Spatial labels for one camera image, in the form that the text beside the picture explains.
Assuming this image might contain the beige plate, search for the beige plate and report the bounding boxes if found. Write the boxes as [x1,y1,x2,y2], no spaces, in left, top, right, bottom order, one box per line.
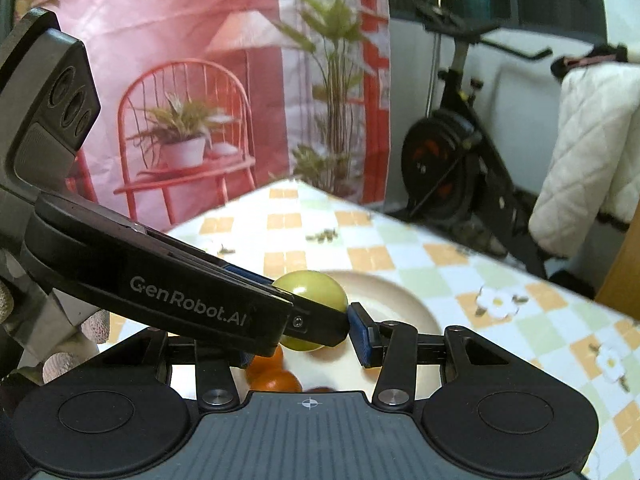
[244,270,441,402]

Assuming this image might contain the printed backdrop cloth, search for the printed backdrop cloth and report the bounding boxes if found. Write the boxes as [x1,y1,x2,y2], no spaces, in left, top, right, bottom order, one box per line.
[0,0,392,242]

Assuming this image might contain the bright orange tangerine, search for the bright orange tangerine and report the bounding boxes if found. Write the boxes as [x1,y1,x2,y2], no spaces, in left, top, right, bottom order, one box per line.
[246,347,286,376]

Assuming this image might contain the person's left hand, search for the person's left hand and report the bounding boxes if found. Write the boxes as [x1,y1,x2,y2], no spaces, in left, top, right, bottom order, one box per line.
[42,309,111,386]

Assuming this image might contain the yellow-green jujube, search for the yellow-green jujube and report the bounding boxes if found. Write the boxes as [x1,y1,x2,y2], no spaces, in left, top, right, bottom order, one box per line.
[272,270,349,354]

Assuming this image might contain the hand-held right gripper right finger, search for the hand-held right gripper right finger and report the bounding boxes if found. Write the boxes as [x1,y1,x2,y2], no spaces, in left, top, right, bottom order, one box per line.
[347,302,506,408]

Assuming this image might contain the black pink garment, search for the black pink garment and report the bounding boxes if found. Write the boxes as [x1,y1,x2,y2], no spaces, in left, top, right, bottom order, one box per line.
[550,42,632,79]

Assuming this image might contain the black exercise bike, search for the black exercise bike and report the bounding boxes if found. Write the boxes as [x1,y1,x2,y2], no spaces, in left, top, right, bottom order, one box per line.
[400,0,556,282]

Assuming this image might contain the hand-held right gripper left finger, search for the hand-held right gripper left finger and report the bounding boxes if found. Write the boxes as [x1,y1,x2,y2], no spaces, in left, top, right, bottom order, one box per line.
[106,329,254,408]

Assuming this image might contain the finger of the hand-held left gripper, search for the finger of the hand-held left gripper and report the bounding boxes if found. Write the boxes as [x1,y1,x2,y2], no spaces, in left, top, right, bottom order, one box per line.
[284,299,352,350]
[134,224,282,295]

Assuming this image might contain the wooden cabinet panel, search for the wooden cabinet panel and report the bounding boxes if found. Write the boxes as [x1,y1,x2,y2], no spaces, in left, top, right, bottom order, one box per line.
[595,229,640,322]

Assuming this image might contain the white quilted blanket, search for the white quilted blanket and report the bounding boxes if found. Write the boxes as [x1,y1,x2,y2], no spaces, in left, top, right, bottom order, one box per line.
[528,62,640,257]

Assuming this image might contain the checkered floral tablecloth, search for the checkered floral tablecloth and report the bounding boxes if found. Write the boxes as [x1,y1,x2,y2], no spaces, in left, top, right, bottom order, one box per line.
[97,177,640,480]

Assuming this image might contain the small orange tangerine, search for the small orange tangerine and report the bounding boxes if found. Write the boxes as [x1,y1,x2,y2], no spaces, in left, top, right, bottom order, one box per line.
[250,370,304,394]

